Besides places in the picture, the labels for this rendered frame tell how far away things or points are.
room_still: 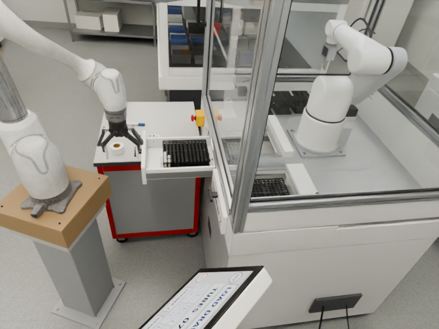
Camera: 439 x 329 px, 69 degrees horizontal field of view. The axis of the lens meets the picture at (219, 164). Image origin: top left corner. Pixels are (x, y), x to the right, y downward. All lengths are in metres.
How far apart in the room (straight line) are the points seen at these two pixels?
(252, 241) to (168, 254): 1.10
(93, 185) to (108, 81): 0.46
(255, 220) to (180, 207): 0.95
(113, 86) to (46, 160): 0.37
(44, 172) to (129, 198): 0.75
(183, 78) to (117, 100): 1.00
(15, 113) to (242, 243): 0.99
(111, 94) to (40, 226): 0.58
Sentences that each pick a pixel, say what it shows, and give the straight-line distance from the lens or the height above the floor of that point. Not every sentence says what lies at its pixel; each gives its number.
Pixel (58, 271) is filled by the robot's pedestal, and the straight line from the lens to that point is 1.81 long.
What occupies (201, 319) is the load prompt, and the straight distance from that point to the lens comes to 0.80.
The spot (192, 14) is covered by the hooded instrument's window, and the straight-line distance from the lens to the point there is 2.16.
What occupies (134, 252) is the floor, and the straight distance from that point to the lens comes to 2.31.
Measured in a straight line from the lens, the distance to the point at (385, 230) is 1.51.
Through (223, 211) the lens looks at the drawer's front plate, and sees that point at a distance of 1.28.
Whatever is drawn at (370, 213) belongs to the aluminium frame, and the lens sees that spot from 1.37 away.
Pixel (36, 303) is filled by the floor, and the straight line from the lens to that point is 2.27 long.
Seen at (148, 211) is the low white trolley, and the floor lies 0.34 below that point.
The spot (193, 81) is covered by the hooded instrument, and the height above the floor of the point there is 0.87.
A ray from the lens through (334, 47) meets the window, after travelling 0.87.
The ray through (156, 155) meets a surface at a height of 0.84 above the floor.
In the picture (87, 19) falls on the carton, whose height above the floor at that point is 0.28.
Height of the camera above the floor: 1.89
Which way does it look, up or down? 40 degrees down
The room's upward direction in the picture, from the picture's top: 6 degrees clockwise
